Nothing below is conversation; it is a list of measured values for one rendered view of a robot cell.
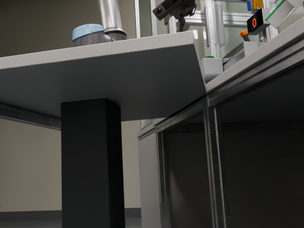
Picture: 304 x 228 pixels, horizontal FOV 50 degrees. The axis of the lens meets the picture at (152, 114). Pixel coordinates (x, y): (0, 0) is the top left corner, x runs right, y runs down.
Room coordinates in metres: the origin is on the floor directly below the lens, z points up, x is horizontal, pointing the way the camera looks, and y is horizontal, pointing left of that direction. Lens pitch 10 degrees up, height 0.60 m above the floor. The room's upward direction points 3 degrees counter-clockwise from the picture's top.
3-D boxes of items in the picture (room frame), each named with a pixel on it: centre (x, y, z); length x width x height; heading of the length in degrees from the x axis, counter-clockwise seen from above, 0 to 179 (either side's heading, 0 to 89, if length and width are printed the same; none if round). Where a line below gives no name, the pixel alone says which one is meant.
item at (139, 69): (1.12, 0.16, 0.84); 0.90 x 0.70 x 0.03; 168
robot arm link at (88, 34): (1.13, 0.21, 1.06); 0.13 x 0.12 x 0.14; 143
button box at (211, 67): (1.18, -0.20, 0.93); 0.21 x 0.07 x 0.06; 13
